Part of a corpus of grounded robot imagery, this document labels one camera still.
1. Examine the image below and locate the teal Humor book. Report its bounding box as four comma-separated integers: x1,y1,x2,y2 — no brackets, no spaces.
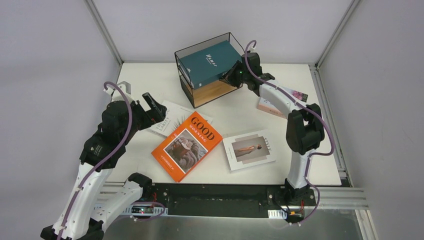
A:
176,40,241,90

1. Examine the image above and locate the orange Good Morning book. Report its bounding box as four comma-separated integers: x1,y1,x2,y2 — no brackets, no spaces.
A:
151,111,223,183

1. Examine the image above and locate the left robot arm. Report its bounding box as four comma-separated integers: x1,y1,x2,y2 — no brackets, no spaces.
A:
40,92,167,240

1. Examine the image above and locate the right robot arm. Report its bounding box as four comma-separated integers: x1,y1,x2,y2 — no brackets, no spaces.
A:
221,51,325,205

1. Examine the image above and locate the white Singularity book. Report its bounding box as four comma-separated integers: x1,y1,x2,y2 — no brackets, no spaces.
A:
147,100,195,138

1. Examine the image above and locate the pink floral Designer Fate book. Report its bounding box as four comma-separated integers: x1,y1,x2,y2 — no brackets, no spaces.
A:
256,87,309,119

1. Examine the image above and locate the white Style magazine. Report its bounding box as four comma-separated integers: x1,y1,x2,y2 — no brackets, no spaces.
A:
222,130,277,172

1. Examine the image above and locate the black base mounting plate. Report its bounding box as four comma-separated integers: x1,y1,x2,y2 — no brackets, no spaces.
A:
143,183,316,218

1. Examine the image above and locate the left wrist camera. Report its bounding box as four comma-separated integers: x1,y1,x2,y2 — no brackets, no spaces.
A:
103,81,134,103

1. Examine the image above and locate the black wire wooden shelf rack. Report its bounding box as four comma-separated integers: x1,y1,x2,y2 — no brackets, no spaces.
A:
174,32,243,109

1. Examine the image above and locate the aluminium frame rail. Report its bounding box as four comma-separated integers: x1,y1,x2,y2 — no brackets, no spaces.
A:
96,180,369,216

